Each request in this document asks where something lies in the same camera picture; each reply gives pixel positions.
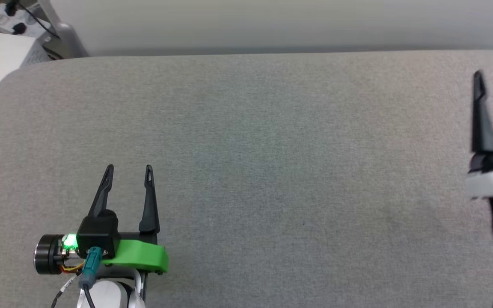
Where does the grey metal stand leg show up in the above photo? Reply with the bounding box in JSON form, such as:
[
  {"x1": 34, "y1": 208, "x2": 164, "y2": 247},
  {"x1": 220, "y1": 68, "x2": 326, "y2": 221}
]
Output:
[{"x1": 37, "y1": 0, "x2": 89, "y2": 59}]

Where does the thin black cable white label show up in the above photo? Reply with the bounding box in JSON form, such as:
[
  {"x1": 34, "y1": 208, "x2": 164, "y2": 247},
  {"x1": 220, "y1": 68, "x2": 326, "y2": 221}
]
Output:
[{"x1": 51, "y1": 276, "x2": 78, "y2": 308}]

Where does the grey fabric sofa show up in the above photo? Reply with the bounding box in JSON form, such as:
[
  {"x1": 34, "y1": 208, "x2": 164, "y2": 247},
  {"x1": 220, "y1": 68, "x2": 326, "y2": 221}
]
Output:
[{"x1": 0, "y1": 49, "x2": 493, "y2": 308}]

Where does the black camera cable teal plug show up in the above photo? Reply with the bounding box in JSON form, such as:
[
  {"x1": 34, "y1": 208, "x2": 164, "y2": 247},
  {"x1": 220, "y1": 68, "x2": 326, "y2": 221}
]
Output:
[{"x1": 78, "y1": 246, "x2": 103, "y2": 308}]

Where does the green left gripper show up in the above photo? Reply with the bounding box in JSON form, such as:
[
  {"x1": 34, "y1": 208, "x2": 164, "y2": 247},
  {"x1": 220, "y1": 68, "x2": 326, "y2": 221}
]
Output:
[{"x1": 34, "y1": 165, "x2": 169, "y2": 275}]

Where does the white power strip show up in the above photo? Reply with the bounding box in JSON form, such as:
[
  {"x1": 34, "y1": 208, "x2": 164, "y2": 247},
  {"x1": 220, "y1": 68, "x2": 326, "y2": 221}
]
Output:
[{"x1": 0, "y1": 1, "x2": 49, "y2": 40}]

